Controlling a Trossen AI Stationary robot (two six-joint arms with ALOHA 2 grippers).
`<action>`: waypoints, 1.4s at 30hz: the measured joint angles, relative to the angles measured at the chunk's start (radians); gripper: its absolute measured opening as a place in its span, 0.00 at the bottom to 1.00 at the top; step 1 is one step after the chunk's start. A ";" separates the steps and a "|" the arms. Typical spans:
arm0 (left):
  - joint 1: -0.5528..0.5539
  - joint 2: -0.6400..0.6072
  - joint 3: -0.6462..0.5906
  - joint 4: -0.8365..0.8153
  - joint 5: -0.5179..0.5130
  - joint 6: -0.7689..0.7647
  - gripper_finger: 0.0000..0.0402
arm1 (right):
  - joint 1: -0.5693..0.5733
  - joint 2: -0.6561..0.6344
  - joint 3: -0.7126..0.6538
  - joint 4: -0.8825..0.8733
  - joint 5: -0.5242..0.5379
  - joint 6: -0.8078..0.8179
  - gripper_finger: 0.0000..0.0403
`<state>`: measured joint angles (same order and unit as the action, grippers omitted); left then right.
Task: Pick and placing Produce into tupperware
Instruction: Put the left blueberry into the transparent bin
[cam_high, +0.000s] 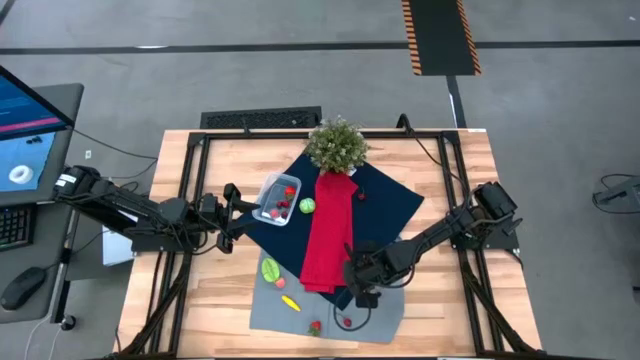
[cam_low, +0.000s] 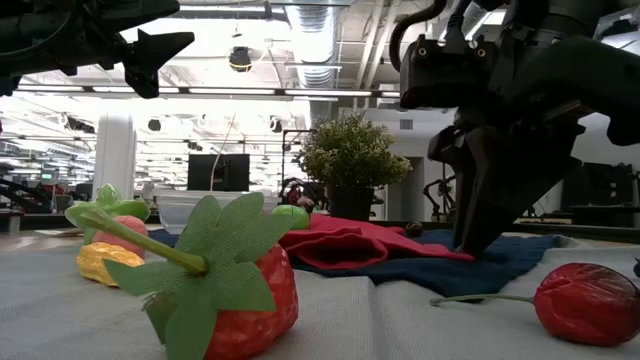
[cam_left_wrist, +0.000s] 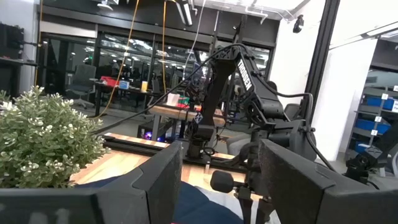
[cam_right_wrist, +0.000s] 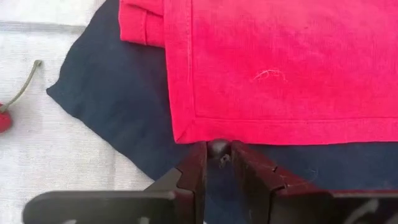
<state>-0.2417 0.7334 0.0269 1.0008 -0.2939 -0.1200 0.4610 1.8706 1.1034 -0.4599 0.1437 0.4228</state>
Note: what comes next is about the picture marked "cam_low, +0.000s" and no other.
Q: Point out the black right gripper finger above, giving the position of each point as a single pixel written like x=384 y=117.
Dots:
x=500 y=190
x=442 y=145

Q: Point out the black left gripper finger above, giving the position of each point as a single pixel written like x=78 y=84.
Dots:
x=160 y=47
x=142 y=80

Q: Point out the small dark red cherry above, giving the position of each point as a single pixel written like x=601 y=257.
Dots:
x=414 y=229

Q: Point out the clear plastic tupperware container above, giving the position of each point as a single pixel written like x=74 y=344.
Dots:
x=167 y=215

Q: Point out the red cherry with long stem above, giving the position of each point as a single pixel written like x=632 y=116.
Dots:
x=585 y=305

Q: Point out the green toy vegetable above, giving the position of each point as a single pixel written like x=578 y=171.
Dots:
x=120 y=235

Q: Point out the dark blueberry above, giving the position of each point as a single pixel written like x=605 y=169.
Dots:
x=637 y=267

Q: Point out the green cabbage ball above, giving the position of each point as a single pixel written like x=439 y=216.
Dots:
x=295 y=217

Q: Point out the yellow toy banana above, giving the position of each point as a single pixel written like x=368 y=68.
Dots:
x=107 y=262

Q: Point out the large strawberry with green leaves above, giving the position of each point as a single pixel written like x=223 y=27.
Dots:
x=250 y=325

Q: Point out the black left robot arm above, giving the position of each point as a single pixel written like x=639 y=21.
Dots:
x=20 y=20

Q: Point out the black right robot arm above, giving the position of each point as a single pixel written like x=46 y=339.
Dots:
x=575 y=15

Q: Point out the white pillar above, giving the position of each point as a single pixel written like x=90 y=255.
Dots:
x=115 y=155

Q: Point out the navy blue cloth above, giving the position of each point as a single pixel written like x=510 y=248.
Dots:
x=475 y=272

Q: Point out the green potted plant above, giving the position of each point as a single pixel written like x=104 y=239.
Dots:
x=350 y=150

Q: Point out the black background monitor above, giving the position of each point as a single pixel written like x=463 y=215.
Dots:
x=220 y=172

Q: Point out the red cloth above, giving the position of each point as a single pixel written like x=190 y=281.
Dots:
x=350 y=245

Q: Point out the grey cloth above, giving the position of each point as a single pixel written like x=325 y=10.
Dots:
x=350 y=325

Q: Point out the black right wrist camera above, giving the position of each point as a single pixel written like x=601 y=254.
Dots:
x=440 y=70

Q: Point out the black ceiling dome camera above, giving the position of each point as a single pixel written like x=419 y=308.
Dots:
x=240 y=59

